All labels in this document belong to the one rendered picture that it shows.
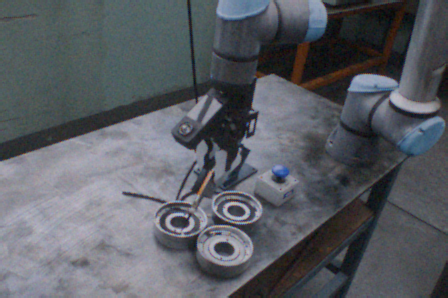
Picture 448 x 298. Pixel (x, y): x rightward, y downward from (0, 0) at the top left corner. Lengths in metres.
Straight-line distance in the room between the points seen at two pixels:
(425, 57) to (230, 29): 0.49
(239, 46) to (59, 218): 0.50
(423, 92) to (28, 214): 0.88
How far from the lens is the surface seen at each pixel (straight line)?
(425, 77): 1.07
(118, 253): 0.88
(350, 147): 1.24
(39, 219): 0.96
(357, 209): 1.54
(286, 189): 1.02
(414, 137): 1.10
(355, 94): 1.20
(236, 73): 0.72
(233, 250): 0.87
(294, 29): 0.75
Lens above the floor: 1.43
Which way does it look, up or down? 32 degrees down
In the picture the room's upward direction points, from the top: 9 degrees clockwise
